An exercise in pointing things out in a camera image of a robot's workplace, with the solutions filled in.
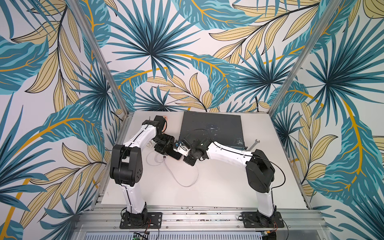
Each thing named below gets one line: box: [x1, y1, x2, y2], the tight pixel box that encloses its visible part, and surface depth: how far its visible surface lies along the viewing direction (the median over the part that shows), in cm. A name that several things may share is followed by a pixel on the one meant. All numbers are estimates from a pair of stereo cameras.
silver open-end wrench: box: [246, 139, 260, 152], surface depth 105 cm
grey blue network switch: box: [179, 111, 247, 150], surface depth 109 cm
